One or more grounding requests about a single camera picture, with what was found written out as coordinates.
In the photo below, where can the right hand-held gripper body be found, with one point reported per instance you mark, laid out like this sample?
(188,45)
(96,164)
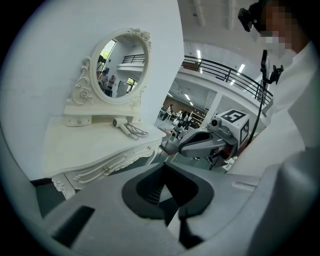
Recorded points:
(233,120)

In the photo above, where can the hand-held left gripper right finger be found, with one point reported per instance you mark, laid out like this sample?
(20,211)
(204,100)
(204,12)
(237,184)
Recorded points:
(225,195)

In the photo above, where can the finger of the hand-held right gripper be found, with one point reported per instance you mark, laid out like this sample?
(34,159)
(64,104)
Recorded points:
(190,147)

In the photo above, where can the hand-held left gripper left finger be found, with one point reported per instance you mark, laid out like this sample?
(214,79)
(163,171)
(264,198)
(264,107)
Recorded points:
(100,225)

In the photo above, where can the white hair dryer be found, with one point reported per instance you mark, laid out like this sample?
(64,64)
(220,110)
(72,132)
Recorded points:
(122,126)

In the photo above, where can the black balcony railing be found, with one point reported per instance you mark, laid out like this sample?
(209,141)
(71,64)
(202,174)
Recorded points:
(225,72)

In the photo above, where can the ceiling light strip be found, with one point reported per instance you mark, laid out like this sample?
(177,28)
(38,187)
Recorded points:
(241,68)
(198,54)

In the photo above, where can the gold drawer knob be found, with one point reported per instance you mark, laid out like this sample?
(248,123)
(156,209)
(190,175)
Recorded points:
(106,169)

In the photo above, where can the person's white shirt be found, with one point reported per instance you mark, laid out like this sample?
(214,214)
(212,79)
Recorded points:
(290,112)

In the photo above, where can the white ornate dressing table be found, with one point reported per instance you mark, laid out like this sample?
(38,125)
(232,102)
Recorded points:
(87,145)

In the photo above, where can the white framed oval mirror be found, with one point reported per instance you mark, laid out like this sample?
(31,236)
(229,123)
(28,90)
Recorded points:
(120,70)

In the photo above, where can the person's head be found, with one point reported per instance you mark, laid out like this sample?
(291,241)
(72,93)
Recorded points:
(282,25)

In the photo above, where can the black clamp mount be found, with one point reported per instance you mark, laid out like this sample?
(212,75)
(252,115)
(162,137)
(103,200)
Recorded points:
(271,75)

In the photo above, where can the black head-mounted camera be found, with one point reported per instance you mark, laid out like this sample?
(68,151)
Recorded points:
(247,17)

